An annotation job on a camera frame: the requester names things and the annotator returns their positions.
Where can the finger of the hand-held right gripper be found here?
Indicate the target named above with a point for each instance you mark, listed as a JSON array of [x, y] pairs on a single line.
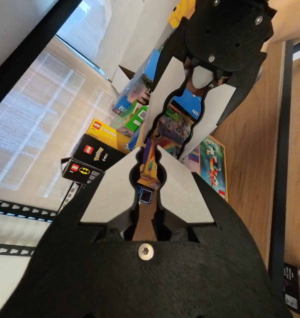
[[164, 84], [214, 106]]

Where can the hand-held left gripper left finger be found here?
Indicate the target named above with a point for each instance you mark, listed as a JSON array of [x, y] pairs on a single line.
[[107, 196]]

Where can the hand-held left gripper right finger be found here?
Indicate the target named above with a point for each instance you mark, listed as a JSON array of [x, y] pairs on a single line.
[[187, 196]]

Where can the purple unicorn toy box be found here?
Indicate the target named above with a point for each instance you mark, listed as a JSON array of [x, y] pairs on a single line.
[[174, 129]]

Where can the person's right forearm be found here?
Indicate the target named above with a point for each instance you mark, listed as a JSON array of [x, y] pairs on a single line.
[[289, 19]]

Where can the light blue landscape toy box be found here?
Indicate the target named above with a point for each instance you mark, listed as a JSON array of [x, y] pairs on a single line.
[[137, 84]]

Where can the black box with bat logo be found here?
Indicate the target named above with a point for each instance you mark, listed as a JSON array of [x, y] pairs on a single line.
[[80, 170]]

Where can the teal fox toy box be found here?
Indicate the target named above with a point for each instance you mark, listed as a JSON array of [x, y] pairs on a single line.
[[213, 164]]

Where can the black box with cartoon print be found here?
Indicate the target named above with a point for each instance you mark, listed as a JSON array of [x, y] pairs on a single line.
[[98, 151]]

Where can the yellow packet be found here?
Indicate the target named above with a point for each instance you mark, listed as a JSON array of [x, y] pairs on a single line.
[[179, 12]]

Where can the green toy box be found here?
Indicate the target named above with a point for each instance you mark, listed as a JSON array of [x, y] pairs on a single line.
[[131, 119]]

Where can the yellow toy box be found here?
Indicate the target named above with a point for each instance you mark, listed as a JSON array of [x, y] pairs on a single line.
[[106, 130]]

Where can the wooden shelf board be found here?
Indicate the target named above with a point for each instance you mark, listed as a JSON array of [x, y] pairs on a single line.
[[251, 161]]

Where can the window blind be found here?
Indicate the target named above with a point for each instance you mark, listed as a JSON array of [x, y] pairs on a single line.
[[40, 124]]

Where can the black metal beam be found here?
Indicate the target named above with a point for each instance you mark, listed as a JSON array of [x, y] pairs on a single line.
[[28, 54]]

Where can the black box with white label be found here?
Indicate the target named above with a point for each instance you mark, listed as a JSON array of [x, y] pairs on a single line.
[[295, 285]]

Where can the black metal shelf rail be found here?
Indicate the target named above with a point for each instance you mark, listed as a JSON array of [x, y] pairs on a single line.
[[281, 149]]

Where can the black metal shelf frame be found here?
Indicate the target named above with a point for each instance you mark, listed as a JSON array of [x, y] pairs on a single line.
[[21, 210]]

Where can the black perforated rack post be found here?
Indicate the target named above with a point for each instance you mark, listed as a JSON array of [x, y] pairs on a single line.
[[11, 249]]

